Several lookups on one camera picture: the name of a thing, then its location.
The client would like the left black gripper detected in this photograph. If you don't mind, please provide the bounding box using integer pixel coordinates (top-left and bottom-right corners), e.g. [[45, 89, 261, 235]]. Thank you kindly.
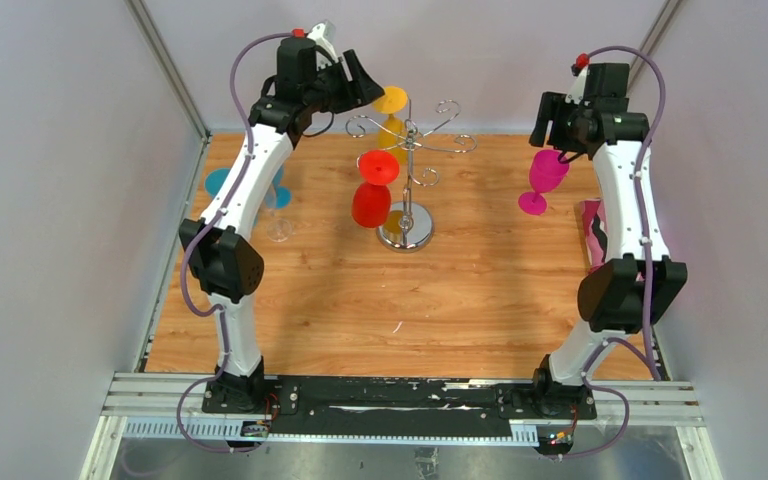
[[302, 50, 383, 115]]

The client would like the yellow wine glass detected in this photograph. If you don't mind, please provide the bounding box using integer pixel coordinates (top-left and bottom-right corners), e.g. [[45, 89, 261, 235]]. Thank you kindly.
[[372, 86, 409, 165]]

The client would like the pink wine glass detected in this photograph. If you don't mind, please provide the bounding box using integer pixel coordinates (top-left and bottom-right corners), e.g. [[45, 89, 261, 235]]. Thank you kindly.
[[518, 149, 570, 215]]

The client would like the red wine glass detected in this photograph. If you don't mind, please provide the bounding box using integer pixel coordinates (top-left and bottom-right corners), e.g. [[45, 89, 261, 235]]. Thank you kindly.
[[351, 149, 401, 228]]

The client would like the blue wine glass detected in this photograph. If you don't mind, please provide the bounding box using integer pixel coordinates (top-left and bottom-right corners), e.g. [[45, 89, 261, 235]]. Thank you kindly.
[[265, 167, 292, 209], [203, 168, 230, 198]]

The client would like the chrome wine glass rack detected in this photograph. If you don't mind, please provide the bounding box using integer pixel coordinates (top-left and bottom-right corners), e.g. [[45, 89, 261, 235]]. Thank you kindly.
[[345, 99, 478, 253]]

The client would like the clear wine glass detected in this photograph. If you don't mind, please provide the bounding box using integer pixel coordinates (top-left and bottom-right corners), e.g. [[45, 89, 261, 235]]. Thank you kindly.
[[261, 199, 293, 243]]

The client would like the blue wine glass front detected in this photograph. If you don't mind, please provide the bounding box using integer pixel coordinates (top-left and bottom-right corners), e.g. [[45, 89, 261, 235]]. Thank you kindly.
[[203, 168, 230, 198]]

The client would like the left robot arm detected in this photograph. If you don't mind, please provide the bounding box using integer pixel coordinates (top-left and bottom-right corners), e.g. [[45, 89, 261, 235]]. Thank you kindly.
[[179, 22, 384, 413]]

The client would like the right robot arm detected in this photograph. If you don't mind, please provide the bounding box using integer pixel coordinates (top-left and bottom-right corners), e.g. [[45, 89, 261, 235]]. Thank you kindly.
[[530, 55, 688, 418]]

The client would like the pink camouflage cloth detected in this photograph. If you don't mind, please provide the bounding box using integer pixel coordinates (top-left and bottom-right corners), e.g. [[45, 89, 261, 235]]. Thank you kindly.
[[577, 198, 608, 272]]

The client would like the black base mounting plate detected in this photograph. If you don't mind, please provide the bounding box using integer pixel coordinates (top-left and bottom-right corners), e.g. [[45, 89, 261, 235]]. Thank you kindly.
[[202, 375, 597, 438]]

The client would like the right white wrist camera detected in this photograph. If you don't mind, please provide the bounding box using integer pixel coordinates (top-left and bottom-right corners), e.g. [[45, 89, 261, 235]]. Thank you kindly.
[[565, 66, 589, 105]]

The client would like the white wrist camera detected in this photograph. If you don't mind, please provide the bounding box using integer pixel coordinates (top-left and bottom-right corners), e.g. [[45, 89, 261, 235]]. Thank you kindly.
[[306, 20, 339, 70], [565, 66, 589, 105]]

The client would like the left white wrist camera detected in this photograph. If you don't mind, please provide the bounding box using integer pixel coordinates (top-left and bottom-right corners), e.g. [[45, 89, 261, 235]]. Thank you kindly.
[[306, 20, 339, 70]]

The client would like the aluminium frame rail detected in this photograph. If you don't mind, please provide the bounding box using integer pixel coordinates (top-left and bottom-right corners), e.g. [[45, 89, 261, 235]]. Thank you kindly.
[[102, 373, 704, 446]]

